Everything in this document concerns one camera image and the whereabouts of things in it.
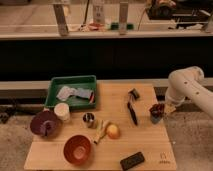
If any green object on shelf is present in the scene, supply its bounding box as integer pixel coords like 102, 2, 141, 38
110, 22, 134, 30

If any blue plastic cup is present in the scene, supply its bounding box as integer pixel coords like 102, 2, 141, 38
150, 115, 162, 124

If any grey metal post left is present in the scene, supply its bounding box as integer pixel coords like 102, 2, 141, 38
53, 0, 69, 36

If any black dish brush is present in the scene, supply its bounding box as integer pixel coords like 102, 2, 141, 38
127, 89, 140, 125

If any red marker pen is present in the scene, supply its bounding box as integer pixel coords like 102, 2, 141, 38
89, 93, 95, 103

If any green plastic tray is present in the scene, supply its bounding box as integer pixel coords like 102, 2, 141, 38
45, 75, 97, 109

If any yellow red apple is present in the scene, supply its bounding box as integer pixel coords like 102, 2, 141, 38
106, 124, 120, 139

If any black rectangular remote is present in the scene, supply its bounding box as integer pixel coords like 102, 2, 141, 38
120, 152, 145, 171

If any white bottle on shelf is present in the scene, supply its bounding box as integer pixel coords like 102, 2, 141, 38
92, 0, 105, 24

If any dark purple grape bunch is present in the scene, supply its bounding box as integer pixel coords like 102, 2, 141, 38
149, 103, 165, 118

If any grey blue cloth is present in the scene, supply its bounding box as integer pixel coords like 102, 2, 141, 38
57, 86, 93, 101

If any white paper cup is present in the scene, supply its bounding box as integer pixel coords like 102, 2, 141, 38
54, 103, 70, 122

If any yellow banana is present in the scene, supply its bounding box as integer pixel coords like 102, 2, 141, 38
93, 120, 109, 144

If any grey metal post right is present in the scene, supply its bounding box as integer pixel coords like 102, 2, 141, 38
119, 1, 128, 35

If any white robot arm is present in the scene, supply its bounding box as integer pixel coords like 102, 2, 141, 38
165, 66, 213, 118

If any purple plastic bowl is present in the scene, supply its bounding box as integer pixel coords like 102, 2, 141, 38
30, 111, 60, 137

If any small metal cup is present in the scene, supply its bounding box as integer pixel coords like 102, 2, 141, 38
83, 113, 95, 128

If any brown wooden bowl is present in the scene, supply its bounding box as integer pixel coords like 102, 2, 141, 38
63, 135, 91, 166

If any black device on shelf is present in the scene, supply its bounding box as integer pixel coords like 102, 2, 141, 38
146, 0, 213, 22

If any grey metal post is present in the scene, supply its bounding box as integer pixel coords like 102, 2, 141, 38
53, 0, 69, 36
119, 1, 128, 35

